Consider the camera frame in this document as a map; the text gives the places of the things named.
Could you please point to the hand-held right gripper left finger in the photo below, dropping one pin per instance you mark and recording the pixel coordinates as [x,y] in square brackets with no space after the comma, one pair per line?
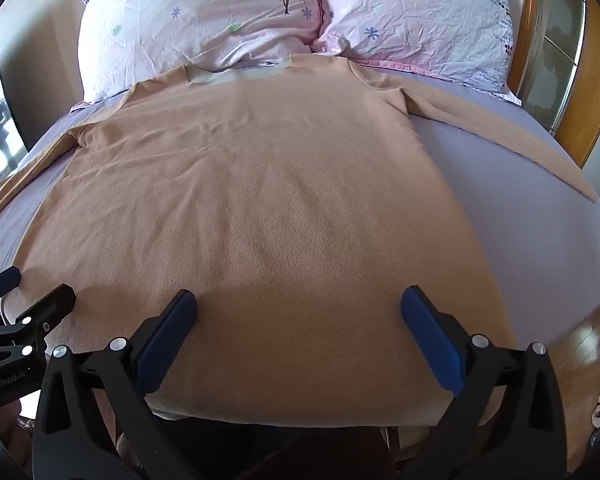
[167,322]

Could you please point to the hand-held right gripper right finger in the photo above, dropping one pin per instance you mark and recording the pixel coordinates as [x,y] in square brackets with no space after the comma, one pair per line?
[430,325]

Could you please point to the tan long-sleeved shirt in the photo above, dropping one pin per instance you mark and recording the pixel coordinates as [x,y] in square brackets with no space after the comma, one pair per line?
[260,220]

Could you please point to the pink flower-print pillow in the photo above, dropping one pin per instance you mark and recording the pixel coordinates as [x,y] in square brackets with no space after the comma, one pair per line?
[420,25]

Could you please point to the wooden headboard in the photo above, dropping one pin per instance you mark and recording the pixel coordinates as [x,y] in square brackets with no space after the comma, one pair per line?
[555,50]

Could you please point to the pink tree-print pillow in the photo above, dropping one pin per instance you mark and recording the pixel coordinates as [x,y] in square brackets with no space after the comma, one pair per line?
[200,20]

